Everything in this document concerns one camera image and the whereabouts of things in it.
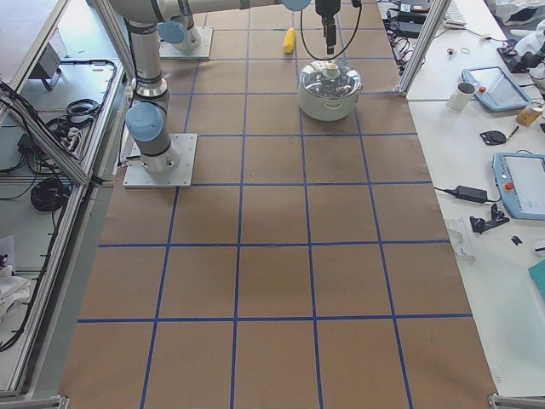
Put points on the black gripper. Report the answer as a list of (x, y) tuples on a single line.
[(326, 7)]

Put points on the yellow corn cob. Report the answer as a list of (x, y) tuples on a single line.
[(289, 41)]

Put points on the glass pot lid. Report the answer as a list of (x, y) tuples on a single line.
[(333, 79)]

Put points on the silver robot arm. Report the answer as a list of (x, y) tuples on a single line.
[(181, 33), (147, 22)]

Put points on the white cooking pot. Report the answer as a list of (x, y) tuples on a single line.
[(324, 109)]

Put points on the power strip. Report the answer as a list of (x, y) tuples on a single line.
[(399, 43)]

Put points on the white mug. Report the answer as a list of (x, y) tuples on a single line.
[(462, 94)]

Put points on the upper blue teach pendant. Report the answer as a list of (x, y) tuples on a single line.
[(501, 93)]

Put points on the blue teach pendant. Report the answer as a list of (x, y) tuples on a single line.
[(501, 93), (520, 179)]

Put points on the black round object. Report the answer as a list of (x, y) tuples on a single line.
[(493, 138)]

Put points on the black power adapter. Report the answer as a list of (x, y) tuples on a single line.
[(471, 194)]

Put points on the clear plastic piece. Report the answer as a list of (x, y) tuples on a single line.
[(460, 240)]

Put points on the brown paper mat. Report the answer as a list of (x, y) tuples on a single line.
[(307, 266)]

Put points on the lower blue teach pendant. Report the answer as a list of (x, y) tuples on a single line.
[(520, 179)]

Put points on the grey box on stand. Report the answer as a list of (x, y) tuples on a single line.
[(47, 69)]

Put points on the teal notebook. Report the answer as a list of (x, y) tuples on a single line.
[(537, 274)]

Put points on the white crumpled cloth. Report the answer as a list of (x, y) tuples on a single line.
[(15, 290)]

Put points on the aluminium frame post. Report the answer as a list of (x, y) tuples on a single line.
[(431, 25)]

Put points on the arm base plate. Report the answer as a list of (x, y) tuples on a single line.
[(174, 168), (202, 52)]

